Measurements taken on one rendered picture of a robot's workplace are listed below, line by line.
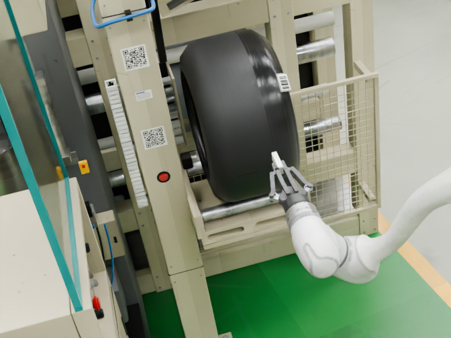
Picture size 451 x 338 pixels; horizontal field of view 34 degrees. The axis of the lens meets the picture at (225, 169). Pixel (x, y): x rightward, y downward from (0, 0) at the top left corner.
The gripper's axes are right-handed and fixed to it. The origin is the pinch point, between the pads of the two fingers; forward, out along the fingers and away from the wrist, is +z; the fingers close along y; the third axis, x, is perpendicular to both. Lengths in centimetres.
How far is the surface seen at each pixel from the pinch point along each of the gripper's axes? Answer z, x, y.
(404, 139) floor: 136, 142, -111
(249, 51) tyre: 33.8, -16.7, -2.2
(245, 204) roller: 18.2, 34.0, 7.5
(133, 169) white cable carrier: 29, 16, 41
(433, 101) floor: 165, 146, -144
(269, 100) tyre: 17.7, -8.9, -3.4
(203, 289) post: 20, 76, 27
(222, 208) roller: 18.9, 33.6, 15.4
